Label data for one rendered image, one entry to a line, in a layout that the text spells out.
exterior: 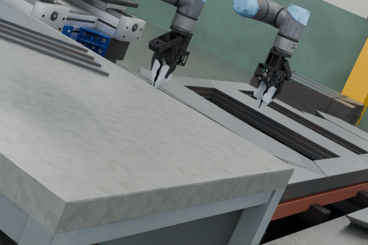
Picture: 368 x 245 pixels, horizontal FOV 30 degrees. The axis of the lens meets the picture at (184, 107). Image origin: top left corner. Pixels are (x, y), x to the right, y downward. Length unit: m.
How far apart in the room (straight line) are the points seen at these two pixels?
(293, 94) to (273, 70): 4.37
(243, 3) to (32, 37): 1.02
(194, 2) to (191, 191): 1.31
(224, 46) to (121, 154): 8.99
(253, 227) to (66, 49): 0.49
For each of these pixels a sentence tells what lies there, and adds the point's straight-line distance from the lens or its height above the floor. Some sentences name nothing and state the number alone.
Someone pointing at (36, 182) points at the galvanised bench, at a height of 1.05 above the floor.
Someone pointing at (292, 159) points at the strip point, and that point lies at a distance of 2.10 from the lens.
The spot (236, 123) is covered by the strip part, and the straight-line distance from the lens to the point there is 2.23.
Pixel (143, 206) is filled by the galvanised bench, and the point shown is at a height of 1.03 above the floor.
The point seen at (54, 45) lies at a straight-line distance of 1.34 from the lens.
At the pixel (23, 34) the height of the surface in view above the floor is 1.06.
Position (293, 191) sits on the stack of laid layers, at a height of 0.84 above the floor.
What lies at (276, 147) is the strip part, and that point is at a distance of 2.15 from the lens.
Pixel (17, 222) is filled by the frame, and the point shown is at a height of 0.99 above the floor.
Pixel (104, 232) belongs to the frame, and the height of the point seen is 0.99.
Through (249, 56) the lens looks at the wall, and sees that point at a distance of 9.74.
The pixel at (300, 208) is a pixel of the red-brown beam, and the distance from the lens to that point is 2.02.
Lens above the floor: 1.34
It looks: 13 degrees down
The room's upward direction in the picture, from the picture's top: 23 degrees clockwise
